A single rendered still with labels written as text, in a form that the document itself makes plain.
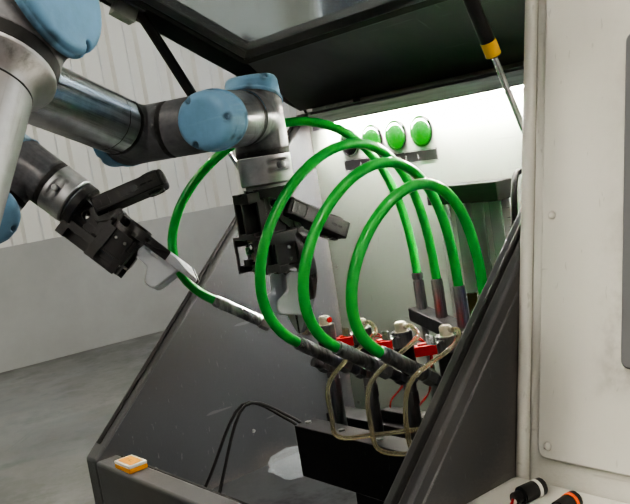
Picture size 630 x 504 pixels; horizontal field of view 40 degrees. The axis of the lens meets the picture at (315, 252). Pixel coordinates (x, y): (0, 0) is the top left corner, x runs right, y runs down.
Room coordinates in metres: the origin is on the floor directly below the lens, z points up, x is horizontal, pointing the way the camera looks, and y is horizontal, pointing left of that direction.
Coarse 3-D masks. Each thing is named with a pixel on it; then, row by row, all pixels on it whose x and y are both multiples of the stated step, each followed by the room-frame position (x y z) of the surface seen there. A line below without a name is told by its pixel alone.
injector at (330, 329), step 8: (328, 328) 1.24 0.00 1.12; (336, 336) 1.26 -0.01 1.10; (320, 344) 1.25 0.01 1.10; (312, 360) 1.24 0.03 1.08; (320, 368) 1.24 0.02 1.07; (328, 368) 1.24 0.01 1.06; (328, 376) 1.25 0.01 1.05; (336, 376) 1.25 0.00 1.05; (336, 384) 1.25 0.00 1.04; (336, 392) 1.25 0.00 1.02; (336, 400) 1.25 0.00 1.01; (336, 408) 1.25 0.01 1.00; (344, 408) 1.25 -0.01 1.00; (336, 416) 1.25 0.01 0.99; (344, 416) 1.25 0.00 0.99; (344, 424) 1.25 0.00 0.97
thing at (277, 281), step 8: (288, 272) 1.24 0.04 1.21; (272, 280) 1.23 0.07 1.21; (280, 280) 1.24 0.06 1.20; (272, 288) 1.23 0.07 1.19; (280, 288) 1.24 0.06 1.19; (272, 296) 1.23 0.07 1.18; (280, 296) 1.23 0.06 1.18; (272, 304) 1.22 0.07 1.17; (296, 320) 1.23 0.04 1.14; (296, 328) 1.23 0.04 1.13
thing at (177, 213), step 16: (336, 128) 1.35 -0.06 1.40; (208, 160) 1.30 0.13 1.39; (384, 176) 1.37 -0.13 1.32; (192, 192) 1.29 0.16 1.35; (176, 208) 1.28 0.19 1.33; (400, 208) 1.37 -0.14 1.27; (176, 224) 1.28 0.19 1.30; (176, 240) 1.28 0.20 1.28; (416, 256) 1.37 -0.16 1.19; (416, 272) 1.37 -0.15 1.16; (192, 288) 1.28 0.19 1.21
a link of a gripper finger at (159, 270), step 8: (144, 248) 1.26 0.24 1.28; (144, 256) 1.26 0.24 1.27; (152, 256) 1.26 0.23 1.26; (168, 256) 1.25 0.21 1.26; (176, 256) 1.25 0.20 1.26; (152, 264) 1.26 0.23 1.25; (160, 264) 1.26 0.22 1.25; (168, 264) 1.25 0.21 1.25; (176, 264) 1.25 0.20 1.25; (184, 264) 1.26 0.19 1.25; (152, 272) 1.25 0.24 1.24; (160, 272) 1.25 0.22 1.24; (168, 272) 1.25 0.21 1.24; (176, 272) 1.26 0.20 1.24; (184, 272) 1.25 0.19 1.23; (192, 272) 1.26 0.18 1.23; (152, 280) 1.25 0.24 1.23; (160, 280) 1.25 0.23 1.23; (192, 280) 1.26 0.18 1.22
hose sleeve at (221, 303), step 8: (216, 296) 1.29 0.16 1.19; (216, 304) 1.29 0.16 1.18; (224, 304) 1.29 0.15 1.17; (232, 304) 1.29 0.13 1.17; (232, 312) 1.29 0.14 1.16; (240, 312) 1.29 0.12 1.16; (248, 312) 1.30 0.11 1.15; (256, 312) 1.30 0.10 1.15; (248, 320) 1.30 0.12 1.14; (256, 320) 1.30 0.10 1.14
